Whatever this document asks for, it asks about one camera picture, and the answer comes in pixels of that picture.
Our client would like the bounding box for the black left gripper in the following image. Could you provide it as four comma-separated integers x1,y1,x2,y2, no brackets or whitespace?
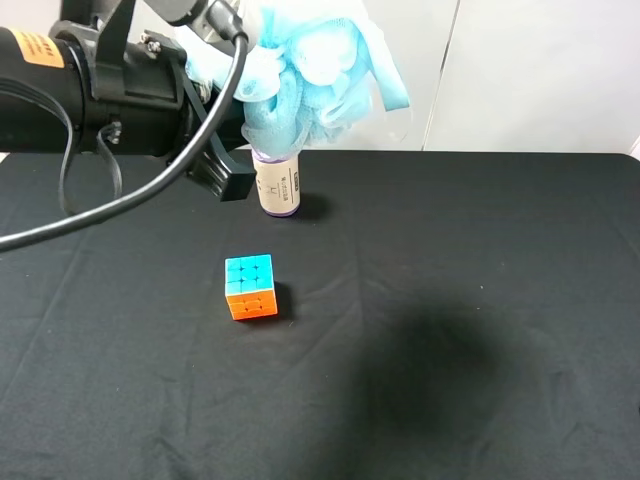
52,19,256,201

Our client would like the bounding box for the light blue bath loofah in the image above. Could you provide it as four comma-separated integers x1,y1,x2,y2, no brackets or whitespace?
230,1,410,160

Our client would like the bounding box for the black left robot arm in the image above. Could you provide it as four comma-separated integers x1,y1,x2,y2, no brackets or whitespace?
1,22,217,171

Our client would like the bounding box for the purple-capped beige cylinder roll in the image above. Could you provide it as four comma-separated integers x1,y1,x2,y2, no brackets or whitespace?
251,149,301,217

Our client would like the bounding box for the colourful puzzle cube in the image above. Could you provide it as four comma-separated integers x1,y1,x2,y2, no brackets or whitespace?
225,254,278,321

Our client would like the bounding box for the black tablecloth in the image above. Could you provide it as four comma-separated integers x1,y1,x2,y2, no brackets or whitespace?
1,151,639,479

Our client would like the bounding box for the thick black cable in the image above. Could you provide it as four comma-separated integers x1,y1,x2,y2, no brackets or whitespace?
0,0,250,253

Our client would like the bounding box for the thin black cable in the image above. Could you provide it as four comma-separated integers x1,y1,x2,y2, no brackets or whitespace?
0,77,124,216

